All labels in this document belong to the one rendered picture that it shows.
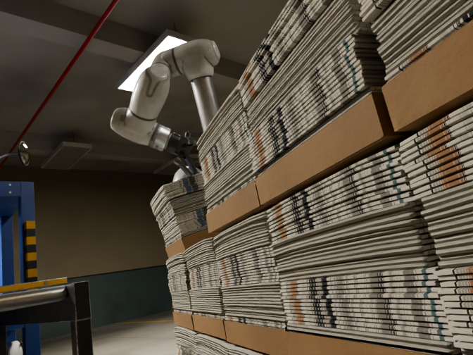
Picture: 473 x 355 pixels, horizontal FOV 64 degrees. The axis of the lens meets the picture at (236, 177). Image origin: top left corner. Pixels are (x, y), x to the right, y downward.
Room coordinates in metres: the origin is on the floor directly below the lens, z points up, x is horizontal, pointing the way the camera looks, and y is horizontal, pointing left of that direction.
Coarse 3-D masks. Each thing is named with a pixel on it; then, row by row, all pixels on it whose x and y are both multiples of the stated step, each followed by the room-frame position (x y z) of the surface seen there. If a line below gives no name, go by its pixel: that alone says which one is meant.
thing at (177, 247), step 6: (192, 234) 1.18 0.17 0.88; (198, 234) 1.19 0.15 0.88; (204, 234) 1.20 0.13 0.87; (210, 234) 1.21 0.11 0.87; (216, 234) 1.21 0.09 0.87; (180, 240) 1.19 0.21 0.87; (186, 240) 1.17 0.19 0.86; (192, 240) 1.18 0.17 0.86; (198, 240) 1.19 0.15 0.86; (174, 246) 1.28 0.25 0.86; (180, 246) 1.21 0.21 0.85; (186, 246) 1.17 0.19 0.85; (168, 252) 1.40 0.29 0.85; (174, 252) 1.32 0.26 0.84; (180, 252) 1.24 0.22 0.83
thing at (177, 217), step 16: (192, 176) 1.19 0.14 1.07; (160, 192) 1.21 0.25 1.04; (176, 192) 1.17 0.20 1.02; (192, 192) 1.19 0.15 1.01; (160, 208) 1.29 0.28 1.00; (176, 208) 1.17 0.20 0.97; (192, 208) 1.19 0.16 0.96; (160, 224) 1.40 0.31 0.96; (176, 224) 1.19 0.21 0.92; (192, 224) 1.19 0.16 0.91; (176, 240) 1.25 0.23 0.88
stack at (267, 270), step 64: (320, 192) 0.45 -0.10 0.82; (384, 192) 0.36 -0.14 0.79; (192, 256) 1.04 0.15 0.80; (256, 256) 0.66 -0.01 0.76; (320, 256) 0.48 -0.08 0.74; (384, 256) 0.38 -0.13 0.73; (256, 320) 0.69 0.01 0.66; (320, 320) 0.50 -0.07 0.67; (384, 320) 0.39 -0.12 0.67; (448, 320) 0.32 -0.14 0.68
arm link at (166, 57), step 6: (162, 54) 1.54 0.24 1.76; (168, 54) 1.53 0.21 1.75; (156, 60) 1.53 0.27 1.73; (162, 60) 1.53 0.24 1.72; (168, 60) 1.53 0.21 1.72; (174, 60) 1.53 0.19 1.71; (168, 66) 1.53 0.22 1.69; (174, 66) 1.55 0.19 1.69; (174, 72) 1.57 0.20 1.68; (180, 72) 1.58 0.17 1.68
